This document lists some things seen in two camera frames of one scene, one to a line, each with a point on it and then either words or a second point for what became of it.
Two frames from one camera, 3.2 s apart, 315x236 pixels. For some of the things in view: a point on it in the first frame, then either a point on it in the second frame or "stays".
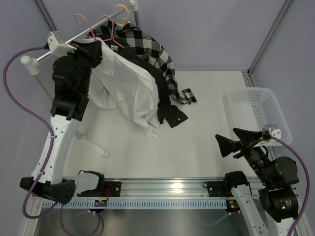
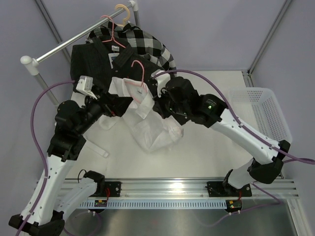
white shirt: x=116 y=82 → x=140 y=117
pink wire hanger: x=90 y=26 → x=141 y=84
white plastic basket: x=251 y=108 stays
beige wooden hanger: x=124 y=20 stays
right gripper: x=227 y=146 → x=159 y=106
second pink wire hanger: x=112 y=37 stays
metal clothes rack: x=32 y=62 stays
